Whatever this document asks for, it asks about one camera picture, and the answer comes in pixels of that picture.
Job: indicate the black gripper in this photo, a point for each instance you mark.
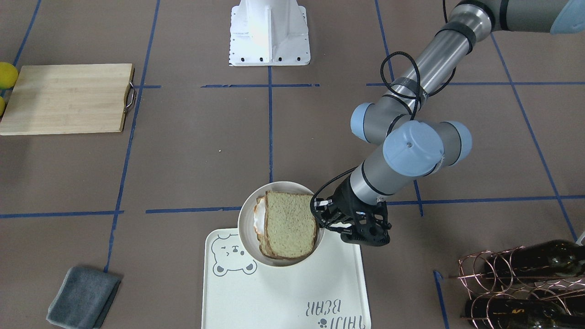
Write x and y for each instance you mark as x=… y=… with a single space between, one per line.
x=343 y=201

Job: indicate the white round plate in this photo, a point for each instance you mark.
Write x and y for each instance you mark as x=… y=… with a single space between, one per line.
x=246 y=222

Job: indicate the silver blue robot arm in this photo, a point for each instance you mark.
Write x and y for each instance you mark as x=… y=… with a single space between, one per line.
x=408 y=149

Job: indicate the cream bear tray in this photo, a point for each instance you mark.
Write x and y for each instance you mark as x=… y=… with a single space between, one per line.
x=327 y=290

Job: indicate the fried egg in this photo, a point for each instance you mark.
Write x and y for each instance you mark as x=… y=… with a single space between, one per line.
x=259 y=214

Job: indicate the dark wine bottle far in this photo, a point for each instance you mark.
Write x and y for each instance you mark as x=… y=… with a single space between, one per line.
x=515 y=313

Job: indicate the dark wine bottle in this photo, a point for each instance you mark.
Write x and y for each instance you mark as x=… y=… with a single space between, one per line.
x=515 y=313
x=557 y=258

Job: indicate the dark wine bottle near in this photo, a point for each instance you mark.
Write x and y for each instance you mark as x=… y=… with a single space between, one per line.
x=557 y=258

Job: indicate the grey folded cloth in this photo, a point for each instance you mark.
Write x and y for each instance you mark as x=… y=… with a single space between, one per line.
x=84 y=299

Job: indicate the wooden cutting board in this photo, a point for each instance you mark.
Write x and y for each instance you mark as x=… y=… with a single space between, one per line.
x=70 y=99

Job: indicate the yellow lemon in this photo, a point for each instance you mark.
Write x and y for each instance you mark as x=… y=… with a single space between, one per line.
x=8 y=75
x=2 y=106

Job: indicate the copper wire bottle rack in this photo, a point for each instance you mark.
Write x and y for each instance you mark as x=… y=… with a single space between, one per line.
x=567 y=292

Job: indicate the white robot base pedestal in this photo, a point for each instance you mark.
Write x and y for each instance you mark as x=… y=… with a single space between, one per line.
x=269 y=32

